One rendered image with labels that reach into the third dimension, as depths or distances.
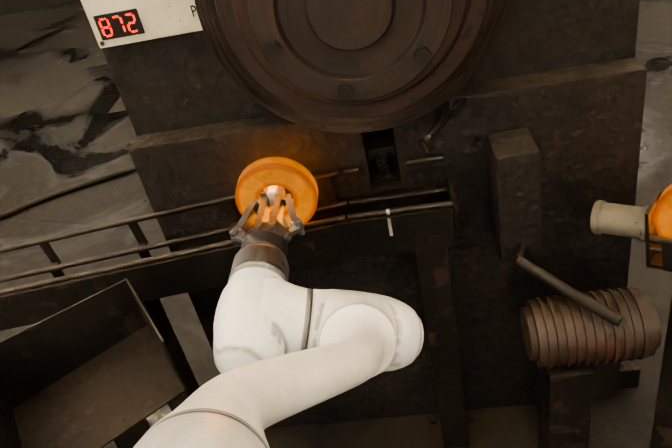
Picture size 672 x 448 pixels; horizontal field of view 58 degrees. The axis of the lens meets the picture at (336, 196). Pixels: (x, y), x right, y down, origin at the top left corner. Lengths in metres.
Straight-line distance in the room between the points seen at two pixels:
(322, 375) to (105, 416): 0.54
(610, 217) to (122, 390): 0.87
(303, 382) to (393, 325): 0.26
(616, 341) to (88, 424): 0.89
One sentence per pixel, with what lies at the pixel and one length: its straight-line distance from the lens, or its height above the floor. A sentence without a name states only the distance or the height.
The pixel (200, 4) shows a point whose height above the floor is 1.14.
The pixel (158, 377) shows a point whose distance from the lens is 1.11.
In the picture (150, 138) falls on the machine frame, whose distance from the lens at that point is 1.26.
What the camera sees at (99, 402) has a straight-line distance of 1.14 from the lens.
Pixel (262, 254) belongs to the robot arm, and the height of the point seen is 0.81.
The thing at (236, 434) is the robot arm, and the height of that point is 1.04.
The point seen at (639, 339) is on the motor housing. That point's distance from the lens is 1.20.
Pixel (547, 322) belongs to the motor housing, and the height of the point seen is 0.53.
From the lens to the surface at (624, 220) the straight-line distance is 1.13.
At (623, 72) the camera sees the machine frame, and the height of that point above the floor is 0.87.
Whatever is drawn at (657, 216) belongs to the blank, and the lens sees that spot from 1.11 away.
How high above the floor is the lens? 1.35
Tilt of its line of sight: 32 degrees down
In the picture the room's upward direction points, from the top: 12 degrees counter-clockwise
